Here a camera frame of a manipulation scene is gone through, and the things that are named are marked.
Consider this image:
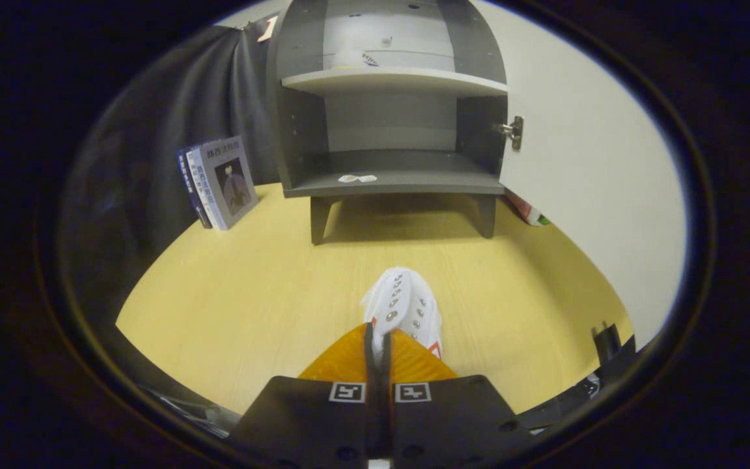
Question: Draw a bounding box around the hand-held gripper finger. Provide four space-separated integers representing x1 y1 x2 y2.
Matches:
380 328 538 469
227 322 381 469

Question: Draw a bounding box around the white striped shoe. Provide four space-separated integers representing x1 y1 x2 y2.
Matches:
331 51 381 70
361 266 445 360

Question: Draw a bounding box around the grey shoe cabinet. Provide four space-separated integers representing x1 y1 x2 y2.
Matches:
266 0 511 246

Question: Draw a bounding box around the white shoe cabinet door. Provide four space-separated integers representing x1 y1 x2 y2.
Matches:
473 0 687 349

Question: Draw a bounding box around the metal door hinge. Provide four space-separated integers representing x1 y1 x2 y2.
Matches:
493 116 525 152

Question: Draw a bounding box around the watermelon slice toy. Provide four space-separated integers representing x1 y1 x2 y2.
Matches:
504 189 553 227

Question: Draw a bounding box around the grey cover book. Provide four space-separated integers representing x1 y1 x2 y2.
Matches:
191 135 259 231

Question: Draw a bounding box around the white spine book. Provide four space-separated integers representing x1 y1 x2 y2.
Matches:
185 146 219 231

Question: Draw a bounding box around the dark blue book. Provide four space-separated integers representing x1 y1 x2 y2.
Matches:
178 149 212 230

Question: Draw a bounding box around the black backdrop cloth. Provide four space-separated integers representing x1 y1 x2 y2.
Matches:
59 16 285 326

